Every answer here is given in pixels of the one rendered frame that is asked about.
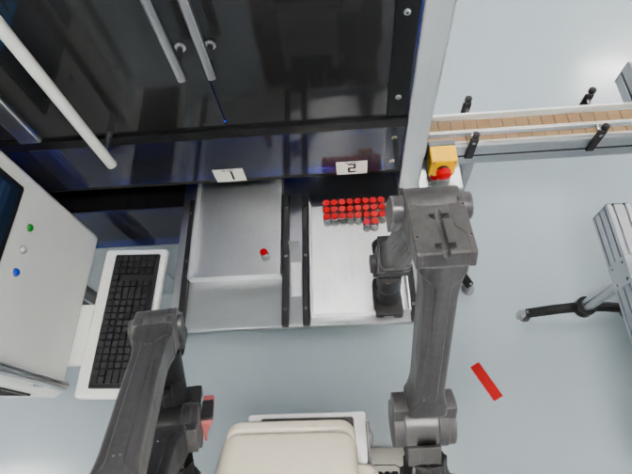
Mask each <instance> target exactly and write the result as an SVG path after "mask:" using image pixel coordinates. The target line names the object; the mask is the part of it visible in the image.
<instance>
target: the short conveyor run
mask: <svg viewBox="0 0 632 474"><path fill-rule="evenodd" d="M596 90H597V89H596V88H595V87H590V88H589V90H588V94H585V95H584V97H583V99H582V100H581V102H580V104H579V105H569V106H555V107H541V108H528V109H514V110H500V111H486V112H472V113H469V110H470V106H471V102H472V97H471V96H466V98H465V103H463V106H462V109H461V113H459V114H445V115H433V119H432V123H431V128H430V132H429V137H428V141H436V140H451V139H454V141H455V147H456V151H457V157H458V161H459V165H460V164H476V163H491V162H506V161H521V160H537V159H552V158H567V157H582V156H597V155H613V154H628V153H632V102H623V103H597V104H592V102H591V100H592V98H593V96H594V93H595V92H596Z"/></svg>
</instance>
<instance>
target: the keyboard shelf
mask: <svg viewBox="0 0 632 474"><path fill-rule="evenodd" d="M142 254H160V255H161V258H160V263H159V269H158V275H157V280H156V285H155V291H154V296H153V302H152V308H151V310H156V309H160V307H161V302H162V295H163V289H164V284H165V278H166V268H167V262H168V255H169V252H168V251H167V250H166V249H141V250H109V251H108V252H107V253H106V257H105V261H104V266H103V273H102V277H101V281H100V286H99V289H98V294H97V298H96V302H95V305H82V307H81V311H80V316H79V320H78V324H77V327H76V331H75V336H74V340H73V344H72V347H71V354H70V359H69V363H68V367H81V369H80V372H79V377H78V381H77V386H76V390H75V394H74V396H75V398H76V399H79V400H116V399H117V396H118V394H119V388H88V382H89V378H90V374H91V369H92V365H93V360H94V356H95V352H96V347H97V343H98V338H99V335H100V330H101V325H102V321H103V313H104V309H105V304H106V300H107V295H108V291H109V287H110V282H111V277H112V274H113V269H114V265H115V260H116V256H117V255H142Z"/></svg>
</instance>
